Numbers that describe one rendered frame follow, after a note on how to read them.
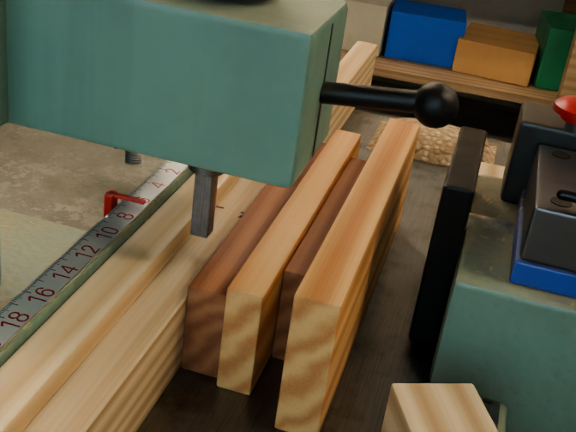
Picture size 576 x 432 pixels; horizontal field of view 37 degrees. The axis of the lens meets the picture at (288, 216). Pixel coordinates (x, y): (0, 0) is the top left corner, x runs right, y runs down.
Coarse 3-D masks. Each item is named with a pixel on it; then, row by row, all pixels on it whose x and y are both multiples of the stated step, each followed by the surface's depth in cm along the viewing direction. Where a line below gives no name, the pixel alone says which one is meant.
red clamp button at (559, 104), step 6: (564, 96) 46; (570, 96) 46; (558, 102) 46; (564, 102) 46; (570, 102) 46; (558, 108) 46; (564, 108) 45; (570, 108) 45; (564, 114) 45; (570, 114) 45; (564, 120) 46; (570, 120) 46
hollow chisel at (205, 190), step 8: (200, 176) 42; (200, 184) 42; (208, 184) 42; (216, 184) 42; (200, 192) 42; (208, 192) 42; (216, 192) 43; (200, 200) 42; (208, 200) 42; (192, 208) 43; (200, 208) 42; (208, 208) 42; (192, 216) 43; (200, 216) 43; (208, 216) 42; (192, 224) 43; (200, 224) 43; (208, 224) 43; (192, 232) 43; (200, 232) 43; (208, 232) 43
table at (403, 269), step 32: (352, 128) 73; (416, 160) 68; (416, 192) 63; (416, 224) 59; (416, 256) 55; (384, 288) 51; (416, 288) 51; (384, 320) 48; (352, 352) 45; (384, 352) 45; (416, 352) 45; (192, 384) 41; (256, 384) 41; (352, 384) 42; (384, 384) 43; (160, 416) 39; (192, 416) 39; (224, 416) 39; (256, 416) 39; (352, 416) 40
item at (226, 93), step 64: (64, 0) 36; (128, 0) 36; (192, 0) 36; (256, 0) 38; (320, 0) 39; (64, 64) 38; (128, 64) 37; (192, 64) 36; (256, 64) 35; (320, 64) 37; (64, 128) 39; (128, 128) 38; (192, 128) 37; (256, 128) 36; (320, 128) 40
